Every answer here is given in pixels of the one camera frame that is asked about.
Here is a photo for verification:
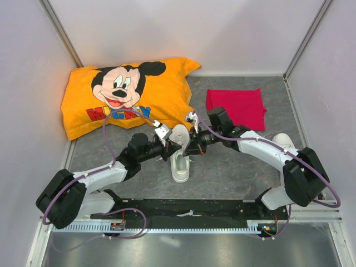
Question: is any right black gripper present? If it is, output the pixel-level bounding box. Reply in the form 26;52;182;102
182;125;221;157

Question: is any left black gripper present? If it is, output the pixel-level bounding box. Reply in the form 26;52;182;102
138;138;181;162

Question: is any white sneaker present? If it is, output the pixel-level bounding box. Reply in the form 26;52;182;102
272;133;295;149
169;124;190;183

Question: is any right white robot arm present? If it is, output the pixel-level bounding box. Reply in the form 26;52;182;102
184;107;330;219

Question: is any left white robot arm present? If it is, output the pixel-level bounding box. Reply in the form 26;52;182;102
36;133;182;229

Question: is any red folded cloth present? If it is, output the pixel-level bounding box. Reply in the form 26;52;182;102
205;88;267;131

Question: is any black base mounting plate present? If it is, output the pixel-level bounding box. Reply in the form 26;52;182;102
90;197;289;229

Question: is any orange Mickey Mouse pillow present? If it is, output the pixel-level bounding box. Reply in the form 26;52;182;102
61;57;200;140

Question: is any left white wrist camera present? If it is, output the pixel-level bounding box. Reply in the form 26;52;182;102
153;120;172;146

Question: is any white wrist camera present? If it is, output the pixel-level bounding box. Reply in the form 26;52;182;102
185;111;199;133
153;120;172;146

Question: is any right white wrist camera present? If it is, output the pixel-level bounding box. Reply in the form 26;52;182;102
185;111;199;133

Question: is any grey slotted cable duct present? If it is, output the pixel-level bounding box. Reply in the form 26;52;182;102
53;221;260;234

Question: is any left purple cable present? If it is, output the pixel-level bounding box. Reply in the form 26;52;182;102
42;108;162;253

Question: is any purple cable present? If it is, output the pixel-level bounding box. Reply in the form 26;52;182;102
191;110;342;240
42;108;162;253

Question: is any aluminium rail frame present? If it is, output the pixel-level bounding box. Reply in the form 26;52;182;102
26;201;350;266

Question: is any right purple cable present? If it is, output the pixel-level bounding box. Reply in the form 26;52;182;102
191;110;342;240

